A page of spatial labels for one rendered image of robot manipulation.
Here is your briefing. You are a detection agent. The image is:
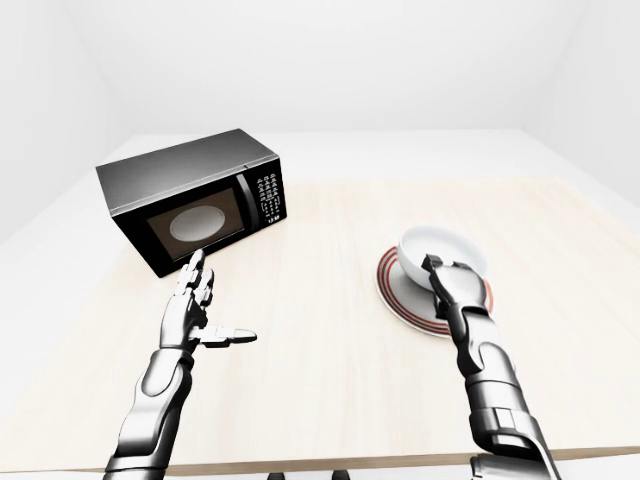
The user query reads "black microwave oven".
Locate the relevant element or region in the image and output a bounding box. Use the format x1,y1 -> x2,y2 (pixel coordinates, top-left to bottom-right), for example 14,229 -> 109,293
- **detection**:
95,128 -> 289,280

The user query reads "white microwave turntable plate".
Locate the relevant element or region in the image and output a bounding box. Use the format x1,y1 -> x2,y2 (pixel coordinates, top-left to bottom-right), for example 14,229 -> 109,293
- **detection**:
168,205 -> 227,242

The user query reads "white bowl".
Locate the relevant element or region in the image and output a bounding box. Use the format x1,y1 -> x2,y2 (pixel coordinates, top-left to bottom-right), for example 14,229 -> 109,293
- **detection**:
397,225 -> 489,294

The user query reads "white plate with red rings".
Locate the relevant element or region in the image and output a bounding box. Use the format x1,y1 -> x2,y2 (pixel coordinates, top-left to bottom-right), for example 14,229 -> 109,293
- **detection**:
375,244 -> 496,340

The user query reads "silver robot left hand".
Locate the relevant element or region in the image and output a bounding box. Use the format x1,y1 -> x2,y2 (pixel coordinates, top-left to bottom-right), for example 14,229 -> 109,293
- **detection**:
159,248 -> 258,354

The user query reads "silver robot right hand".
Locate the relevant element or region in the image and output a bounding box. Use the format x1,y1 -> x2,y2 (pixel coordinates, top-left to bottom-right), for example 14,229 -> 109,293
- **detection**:
421,253 -> 489,321

